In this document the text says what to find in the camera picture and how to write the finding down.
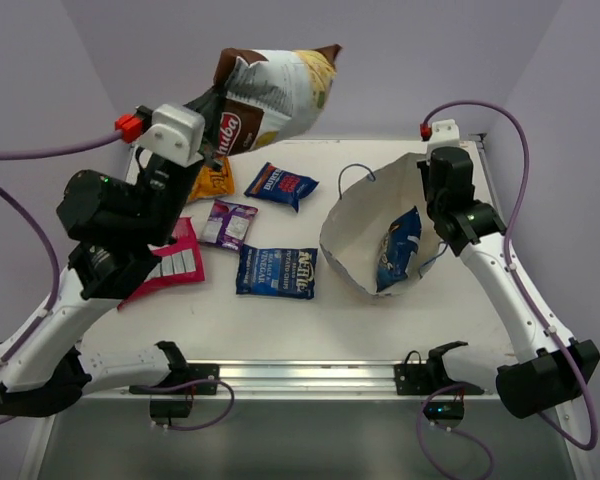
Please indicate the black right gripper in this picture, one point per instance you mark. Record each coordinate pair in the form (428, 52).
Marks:
(425, 170)

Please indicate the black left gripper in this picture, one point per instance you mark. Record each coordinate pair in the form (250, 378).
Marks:
(200, 113)

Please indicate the dark blue snack packet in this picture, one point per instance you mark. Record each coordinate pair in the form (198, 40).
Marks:
(398, 248)

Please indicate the pink snack packet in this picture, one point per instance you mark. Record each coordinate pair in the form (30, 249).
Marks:
(180, 264)

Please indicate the orange snack packet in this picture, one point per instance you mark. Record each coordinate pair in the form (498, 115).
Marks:
(213, 182)

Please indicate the blue checkered paper bag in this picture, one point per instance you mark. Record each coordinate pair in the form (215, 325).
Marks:
(369, 200)

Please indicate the purple candy packet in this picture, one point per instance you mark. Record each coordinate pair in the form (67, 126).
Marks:
(227, 225)

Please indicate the small blue snack packet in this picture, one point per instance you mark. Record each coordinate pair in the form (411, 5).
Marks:
(280, 186)

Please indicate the blue white snack packet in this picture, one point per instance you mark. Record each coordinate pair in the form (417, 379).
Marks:
(277, 272)

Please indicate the brown snack packet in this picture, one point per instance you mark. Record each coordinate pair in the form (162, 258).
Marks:
(260, 97)

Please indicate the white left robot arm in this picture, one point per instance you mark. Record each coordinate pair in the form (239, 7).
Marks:
(40, 371)

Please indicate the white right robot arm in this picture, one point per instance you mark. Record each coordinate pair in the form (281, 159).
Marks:
(549, 365)

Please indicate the black left controller box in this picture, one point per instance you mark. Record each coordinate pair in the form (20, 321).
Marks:
(170, 409)

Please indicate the black controller box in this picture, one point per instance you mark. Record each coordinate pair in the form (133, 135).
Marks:
(170, 409)
(445, 410)

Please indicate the black right controller box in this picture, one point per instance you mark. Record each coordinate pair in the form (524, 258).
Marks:
(445, 410)

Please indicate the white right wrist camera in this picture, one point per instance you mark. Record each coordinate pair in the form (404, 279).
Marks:
(444, 133)

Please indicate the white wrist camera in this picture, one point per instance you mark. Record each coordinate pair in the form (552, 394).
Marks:
(444, 133)
(175, 134)

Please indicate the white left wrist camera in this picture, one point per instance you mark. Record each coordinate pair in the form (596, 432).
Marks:
(175, 134)

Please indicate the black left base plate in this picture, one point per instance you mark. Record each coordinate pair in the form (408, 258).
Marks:
(196, 379)

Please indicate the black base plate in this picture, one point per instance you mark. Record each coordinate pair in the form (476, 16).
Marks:
(417, 375)
(196, 379)

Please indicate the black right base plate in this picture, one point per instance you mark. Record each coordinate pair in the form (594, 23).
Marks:
(417, 375)

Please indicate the aluminium mounting rail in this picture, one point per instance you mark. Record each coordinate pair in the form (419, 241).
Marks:
(300, 380)

